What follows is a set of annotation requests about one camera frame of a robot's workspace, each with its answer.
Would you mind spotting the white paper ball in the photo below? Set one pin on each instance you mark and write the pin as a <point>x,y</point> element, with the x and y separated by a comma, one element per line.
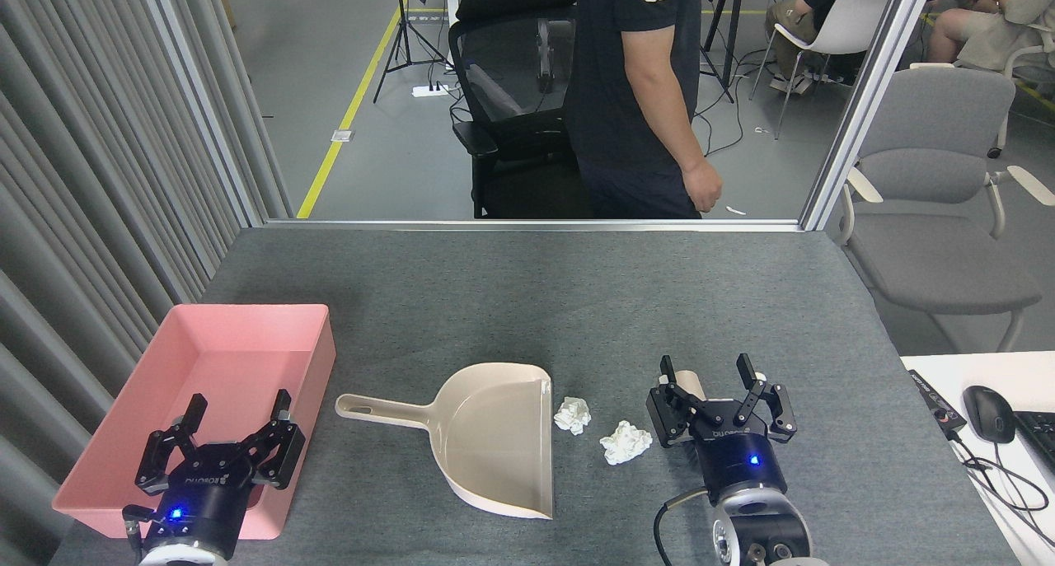
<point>625,442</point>
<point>573,415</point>

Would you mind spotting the white desk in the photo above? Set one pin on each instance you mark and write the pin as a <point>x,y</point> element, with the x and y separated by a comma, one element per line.
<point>1005,368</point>

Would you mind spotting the metal floor socket plate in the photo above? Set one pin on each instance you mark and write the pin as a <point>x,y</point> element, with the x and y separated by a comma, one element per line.
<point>342,136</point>

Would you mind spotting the black control box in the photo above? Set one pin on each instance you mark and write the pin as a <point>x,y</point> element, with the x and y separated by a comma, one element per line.
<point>935,399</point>

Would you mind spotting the pink plastic bin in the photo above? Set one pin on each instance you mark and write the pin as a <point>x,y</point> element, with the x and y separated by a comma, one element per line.
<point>214,385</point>

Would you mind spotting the beige plastic dustpan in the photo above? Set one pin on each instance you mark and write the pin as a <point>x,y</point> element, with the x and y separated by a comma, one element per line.
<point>494,442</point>

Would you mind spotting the silver frame rail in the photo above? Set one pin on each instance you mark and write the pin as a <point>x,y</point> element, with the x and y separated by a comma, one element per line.
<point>536,225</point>

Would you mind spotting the black computer mouse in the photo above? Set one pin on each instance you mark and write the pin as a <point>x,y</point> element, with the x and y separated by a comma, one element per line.
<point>989,413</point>

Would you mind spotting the grey pleated curtain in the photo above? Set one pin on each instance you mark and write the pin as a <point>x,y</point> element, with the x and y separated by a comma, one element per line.
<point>82,179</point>

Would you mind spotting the white armchair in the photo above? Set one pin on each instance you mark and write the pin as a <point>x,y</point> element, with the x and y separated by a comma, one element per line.
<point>1026,63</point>

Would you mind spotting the grey upholstered chair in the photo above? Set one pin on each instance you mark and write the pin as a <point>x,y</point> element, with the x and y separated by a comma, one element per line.
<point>931,220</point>

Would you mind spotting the white plastic chair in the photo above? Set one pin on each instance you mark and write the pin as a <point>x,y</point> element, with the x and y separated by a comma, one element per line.
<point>849,22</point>

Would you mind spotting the person's right hand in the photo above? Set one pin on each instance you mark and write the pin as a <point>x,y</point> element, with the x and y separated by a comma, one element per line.
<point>703,189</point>

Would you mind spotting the black keyboard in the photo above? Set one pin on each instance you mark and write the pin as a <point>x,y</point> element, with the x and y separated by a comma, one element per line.
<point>1040,438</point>

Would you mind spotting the white power strip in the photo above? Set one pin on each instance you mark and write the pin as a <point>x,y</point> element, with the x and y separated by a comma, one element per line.
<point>430,91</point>

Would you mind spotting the beige hand brush black bristles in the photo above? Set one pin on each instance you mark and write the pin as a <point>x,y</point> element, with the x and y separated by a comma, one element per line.
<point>689,383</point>

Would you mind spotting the black tripod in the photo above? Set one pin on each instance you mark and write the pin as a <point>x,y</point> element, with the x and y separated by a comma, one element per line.
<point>732,22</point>
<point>404,22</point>

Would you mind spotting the person's right forearm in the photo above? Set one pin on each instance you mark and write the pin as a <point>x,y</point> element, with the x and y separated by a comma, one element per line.
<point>676,121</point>

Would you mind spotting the black mesh office chair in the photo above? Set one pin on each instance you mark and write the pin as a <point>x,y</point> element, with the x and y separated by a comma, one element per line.
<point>511,80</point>

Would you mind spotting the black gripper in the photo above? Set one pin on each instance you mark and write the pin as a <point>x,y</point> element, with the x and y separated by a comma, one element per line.
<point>206,492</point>
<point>738,451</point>

